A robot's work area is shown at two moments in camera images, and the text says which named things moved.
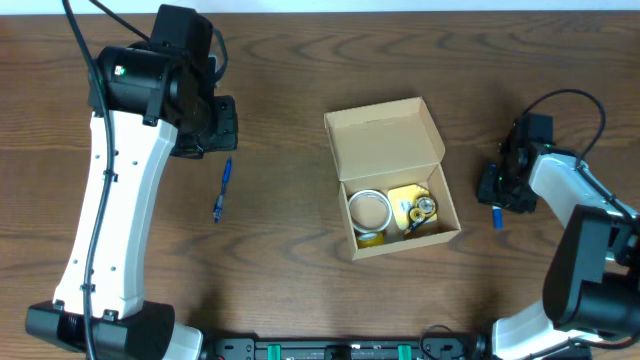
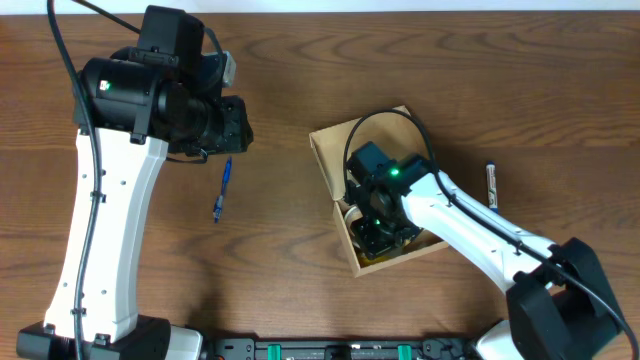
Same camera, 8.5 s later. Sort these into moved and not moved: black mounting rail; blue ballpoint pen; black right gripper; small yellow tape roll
Moved: black right gripper; small yellow tape roll
Not moved: black mounting rail; blue ballpoint pen
